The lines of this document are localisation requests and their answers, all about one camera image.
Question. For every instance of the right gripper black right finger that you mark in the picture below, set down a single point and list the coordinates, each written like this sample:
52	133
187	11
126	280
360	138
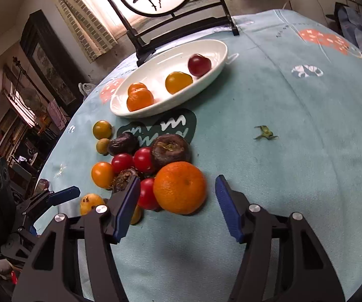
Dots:
304	271

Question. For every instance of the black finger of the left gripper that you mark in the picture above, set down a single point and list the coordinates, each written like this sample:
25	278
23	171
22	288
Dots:
63	196

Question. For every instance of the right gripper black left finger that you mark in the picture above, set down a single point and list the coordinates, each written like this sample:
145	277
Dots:
71	249

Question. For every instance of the yellow pear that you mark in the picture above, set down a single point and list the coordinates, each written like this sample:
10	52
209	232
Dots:
89	202

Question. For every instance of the small yellow loquat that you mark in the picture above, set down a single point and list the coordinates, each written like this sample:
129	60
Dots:
102	146

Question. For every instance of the red cherry tomato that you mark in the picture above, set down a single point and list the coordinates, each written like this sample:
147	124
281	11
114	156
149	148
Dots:
147	199
143	160
121	162

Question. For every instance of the greenish yellow orange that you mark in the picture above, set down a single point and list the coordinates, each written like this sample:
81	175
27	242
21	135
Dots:
102	129

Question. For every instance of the large orange tangerine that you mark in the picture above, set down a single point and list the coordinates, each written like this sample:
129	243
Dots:
180	188

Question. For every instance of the small orange tangerine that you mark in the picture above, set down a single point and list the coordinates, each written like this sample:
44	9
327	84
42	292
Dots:
139	99

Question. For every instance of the yellow orange fruit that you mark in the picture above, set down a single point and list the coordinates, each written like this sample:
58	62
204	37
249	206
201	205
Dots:
176	81

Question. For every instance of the dark red plum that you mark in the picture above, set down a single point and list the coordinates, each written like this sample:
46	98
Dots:
198	65

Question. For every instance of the dried brown husk fruit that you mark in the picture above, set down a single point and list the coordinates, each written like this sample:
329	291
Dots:
122	179

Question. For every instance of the white plastic bag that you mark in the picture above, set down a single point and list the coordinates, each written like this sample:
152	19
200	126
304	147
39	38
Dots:
86	89

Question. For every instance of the dark wooden cabinet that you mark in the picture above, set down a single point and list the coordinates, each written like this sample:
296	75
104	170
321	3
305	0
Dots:
52	63

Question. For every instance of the green fruit stem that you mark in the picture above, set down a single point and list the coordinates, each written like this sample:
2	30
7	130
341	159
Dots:
265	133

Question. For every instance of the light blue tablecloth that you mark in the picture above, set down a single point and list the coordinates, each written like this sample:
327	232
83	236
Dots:
309	95

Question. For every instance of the white oval plate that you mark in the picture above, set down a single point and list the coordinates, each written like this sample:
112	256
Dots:
154	72

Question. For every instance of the round painted table screen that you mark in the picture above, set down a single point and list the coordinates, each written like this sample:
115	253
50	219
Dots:
171	11

